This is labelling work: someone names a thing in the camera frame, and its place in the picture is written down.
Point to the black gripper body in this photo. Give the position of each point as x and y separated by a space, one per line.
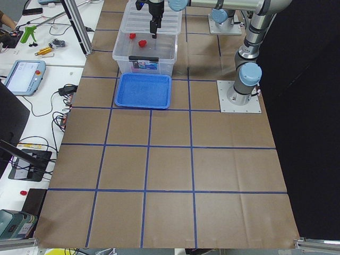
155 10

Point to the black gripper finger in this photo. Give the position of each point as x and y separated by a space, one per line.
159 21
153 28

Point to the clear plastic box lid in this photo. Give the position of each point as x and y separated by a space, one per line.
143 17

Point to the clear plastic storage box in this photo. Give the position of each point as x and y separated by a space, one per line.
164 47

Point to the blue plastic tray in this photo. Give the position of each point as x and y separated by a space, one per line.
141 90

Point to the black power adapter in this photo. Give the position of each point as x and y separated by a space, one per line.
67 89

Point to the gold cylinder tool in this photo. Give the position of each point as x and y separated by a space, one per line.
43 51

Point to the black smartphone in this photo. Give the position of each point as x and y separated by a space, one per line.
32 11

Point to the teach pendant tablet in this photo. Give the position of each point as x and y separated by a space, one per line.
25 77

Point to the black monitor stand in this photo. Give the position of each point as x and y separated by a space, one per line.
27 164

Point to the black box latch handle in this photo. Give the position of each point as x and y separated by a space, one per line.
144 58

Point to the aluminium frame post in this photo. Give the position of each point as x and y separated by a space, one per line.
73 14

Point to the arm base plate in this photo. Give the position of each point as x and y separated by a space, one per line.
231 27
232 102

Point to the green handled reacher grabber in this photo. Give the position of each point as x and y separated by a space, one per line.
30 28

